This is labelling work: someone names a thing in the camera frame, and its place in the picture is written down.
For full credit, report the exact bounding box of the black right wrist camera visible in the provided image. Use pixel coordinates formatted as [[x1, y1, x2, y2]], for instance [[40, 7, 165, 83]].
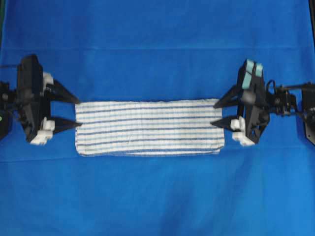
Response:
[[237, 59, 265, 92]]

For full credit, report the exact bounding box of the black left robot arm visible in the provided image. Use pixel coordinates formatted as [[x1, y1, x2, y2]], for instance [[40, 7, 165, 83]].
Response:
[[0, 54, 82, 146]]

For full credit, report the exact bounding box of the blue white striped towel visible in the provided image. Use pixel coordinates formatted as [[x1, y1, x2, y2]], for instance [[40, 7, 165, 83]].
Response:
[[75, 99, 225, 157]]

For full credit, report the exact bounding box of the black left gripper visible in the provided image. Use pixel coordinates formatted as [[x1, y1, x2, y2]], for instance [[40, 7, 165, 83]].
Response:
[[15, 54, 82, 145]]

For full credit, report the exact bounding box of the blue table cloth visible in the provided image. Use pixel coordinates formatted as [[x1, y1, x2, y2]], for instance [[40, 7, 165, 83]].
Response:
[[0, 0, 315, 236]]

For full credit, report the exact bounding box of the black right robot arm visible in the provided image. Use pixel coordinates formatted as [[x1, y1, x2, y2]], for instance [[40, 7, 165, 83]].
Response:
[[211, 72, 315, 146]]

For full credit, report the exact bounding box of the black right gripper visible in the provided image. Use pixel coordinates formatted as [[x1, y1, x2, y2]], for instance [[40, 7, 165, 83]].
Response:
[[210, 73, 270, 147]]

